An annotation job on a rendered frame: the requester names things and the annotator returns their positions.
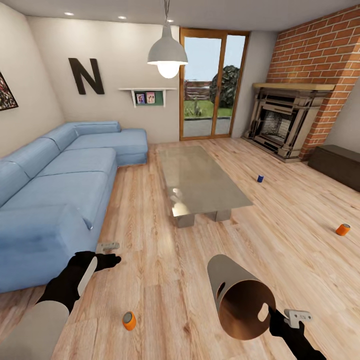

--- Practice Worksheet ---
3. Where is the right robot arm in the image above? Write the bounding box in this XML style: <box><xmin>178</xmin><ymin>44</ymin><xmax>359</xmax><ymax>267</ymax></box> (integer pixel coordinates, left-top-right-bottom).
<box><xmin>268</xmin><ymin>306</ymin><xmax>328</xmax><ymax>360</ymax></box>

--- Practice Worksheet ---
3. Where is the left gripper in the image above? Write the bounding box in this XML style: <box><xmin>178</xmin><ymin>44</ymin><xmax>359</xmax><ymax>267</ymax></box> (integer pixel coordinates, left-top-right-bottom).
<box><xmin>96</xmin><ymin>253</ymin><xmax>122</xmax><ymax>272</ymax></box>

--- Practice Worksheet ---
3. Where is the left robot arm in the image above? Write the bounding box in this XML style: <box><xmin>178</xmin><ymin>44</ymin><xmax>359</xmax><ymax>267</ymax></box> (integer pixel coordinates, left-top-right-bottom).
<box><xmin>0</xmin><ymin>241</ymin><xmax>122</xmax><ymax>360</ymax></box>

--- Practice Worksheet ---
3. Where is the trash can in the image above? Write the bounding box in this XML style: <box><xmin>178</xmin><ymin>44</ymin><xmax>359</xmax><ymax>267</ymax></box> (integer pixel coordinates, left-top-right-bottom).
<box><xmin>207</xmin><ymin>254</ymin><xmax>277</xmax><ymax>341</ymax></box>

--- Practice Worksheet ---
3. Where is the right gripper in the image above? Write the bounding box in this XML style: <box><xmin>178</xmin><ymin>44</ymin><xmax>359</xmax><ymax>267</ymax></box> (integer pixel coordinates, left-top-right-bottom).
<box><xmin>268</xmin><ymin>306</ymin><xmax>308</xmax><ymax>352</ymax></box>

